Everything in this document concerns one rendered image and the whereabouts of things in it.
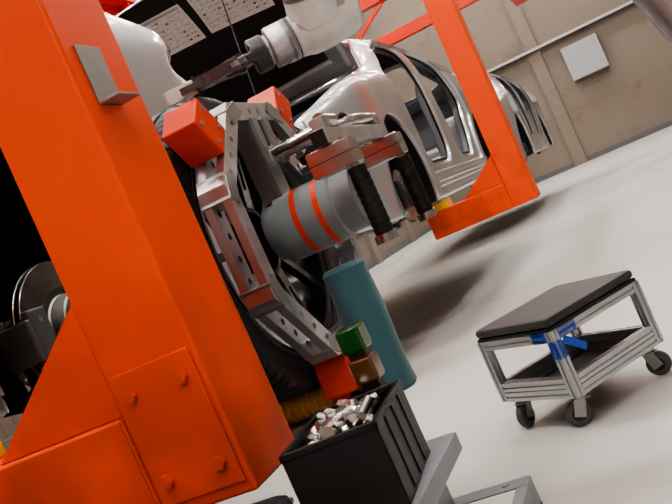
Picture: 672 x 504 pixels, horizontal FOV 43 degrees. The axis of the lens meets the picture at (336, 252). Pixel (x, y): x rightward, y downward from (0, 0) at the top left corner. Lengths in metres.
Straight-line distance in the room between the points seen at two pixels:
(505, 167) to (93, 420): 4.19
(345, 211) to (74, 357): 0.63
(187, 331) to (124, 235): 0.16
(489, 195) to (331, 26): 3.58
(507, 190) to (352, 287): 3.73
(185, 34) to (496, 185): 2.05
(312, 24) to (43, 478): 1.00
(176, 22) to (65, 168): 3.97
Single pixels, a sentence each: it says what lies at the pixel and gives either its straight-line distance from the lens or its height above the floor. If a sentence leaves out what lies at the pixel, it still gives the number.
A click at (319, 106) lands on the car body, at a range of 4.48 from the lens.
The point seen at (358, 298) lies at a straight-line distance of 1.59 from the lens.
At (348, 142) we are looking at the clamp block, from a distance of 1.53.
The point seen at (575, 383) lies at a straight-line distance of 2.56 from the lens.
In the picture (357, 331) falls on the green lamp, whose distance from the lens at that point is 1.30.
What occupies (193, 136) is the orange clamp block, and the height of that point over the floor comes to 1.06.
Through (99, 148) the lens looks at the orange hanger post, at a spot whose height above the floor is 1.03.
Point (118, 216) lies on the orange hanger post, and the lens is 1.21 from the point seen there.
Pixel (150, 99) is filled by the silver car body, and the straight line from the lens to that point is 2.54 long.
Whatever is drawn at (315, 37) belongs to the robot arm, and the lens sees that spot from 1.80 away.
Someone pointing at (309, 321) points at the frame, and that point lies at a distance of 1.62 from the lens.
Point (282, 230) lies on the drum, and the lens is 1.72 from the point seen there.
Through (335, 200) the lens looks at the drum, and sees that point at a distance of 1.68.
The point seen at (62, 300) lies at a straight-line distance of 1.98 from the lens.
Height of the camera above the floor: 0.79
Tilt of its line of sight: 1 degrees down
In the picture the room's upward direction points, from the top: 24 degrees counter-clockwise
